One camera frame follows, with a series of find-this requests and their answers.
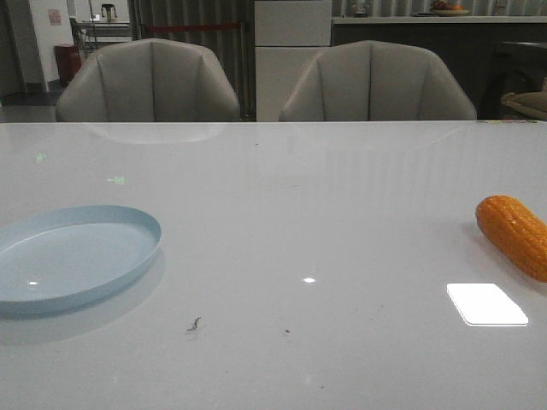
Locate grey upholstered chair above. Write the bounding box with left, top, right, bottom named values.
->
left=279, top=40, right=477, bottom=122
left=56, top=38, right=240, bottom=122

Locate dark wooden armchair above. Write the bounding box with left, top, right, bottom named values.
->
left=479, top=42, right=546, bottom=120

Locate pink wall poster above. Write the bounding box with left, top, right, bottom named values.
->
left=48, top=9, right=62, bottom=26

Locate beige cushion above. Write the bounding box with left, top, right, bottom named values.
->
left=501, top=91, right=546, bottom=120

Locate orange toy corn cob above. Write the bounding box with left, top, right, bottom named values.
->
left=475, top=195, right=546, bottom=283

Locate right grey upholstered chair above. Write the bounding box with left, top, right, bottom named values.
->
left=279, top=40, right=477, bottom=122

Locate red barrier belt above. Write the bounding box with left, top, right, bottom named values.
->
left=143, top=21, right=246, bottom=33

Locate white cabinet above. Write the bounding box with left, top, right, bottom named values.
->
left=254, top=1, right=332, bottom=122

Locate light blue round plate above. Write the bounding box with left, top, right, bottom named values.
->
left=1, top=205, right=162, bottom=316

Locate red bin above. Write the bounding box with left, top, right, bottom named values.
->
left=54, top=44, right=82, bottom=87

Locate dark grey counter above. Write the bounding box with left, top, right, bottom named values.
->
left=332, top=16, right=546, bottom=117

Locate fruit bowl on counter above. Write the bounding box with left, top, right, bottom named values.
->
left=430, top=0, right=469, bottom=17

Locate left grey upholstered chair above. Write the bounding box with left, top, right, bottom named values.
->
left=56, top=38, right=240, bottom=122

